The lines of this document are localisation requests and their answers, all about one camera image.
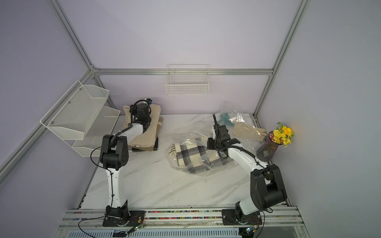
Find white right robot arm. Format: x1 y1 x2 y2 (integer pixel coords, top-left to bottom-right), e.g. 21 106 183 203
207 115 287 224

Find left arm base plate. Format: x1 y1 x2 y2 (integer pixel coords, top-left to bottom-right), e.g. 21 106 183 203
102 206 145 227

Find small bag with green item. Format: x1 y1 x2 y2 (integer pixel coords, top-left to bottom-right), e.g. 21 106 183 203
215 100 245 127

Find cream black plaid scarf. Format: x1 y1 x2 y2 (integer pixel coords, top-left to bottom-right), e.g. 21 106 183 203
167 142 236 177

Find plain beige knit scarf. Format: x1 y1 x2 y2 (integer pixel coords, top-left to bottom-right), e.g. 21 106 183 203
128 104 163 151

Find dark glass flower vase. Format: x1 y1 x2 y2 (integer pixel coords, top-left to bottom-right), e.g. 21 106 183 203
257 131 282 162

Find aluminium frame rails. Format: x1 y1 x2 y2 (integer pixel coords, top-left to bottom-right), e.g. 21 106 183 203
0 0 312 236

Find clear plastic vacuum bag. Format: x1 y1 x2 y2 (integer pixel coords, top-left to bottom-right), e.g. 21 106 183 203
166 101 267 177

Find cream knitted gloves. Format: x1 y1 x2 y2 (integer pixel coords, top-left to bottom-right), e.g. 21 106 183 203
233 122 267 142

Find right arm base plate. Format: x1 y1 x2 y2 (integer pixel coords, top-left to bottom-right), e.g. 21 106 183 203
221 209 263 226

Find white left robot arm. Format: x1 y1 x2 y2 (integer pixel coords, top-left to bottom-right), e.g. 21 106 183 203
97 98 152 224

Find white two-tier mesh shelf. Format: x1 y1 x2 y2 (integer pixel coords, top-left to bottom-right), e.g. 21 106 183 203
40 81 121 157

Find white wire wall basket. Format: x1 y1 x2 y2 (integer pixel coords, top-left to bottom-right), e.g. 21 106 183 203
165 64 210 96

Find yellow flower bouquet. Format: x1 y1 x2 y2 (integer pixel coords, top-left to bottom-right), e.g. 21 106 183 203
271 122 294 147

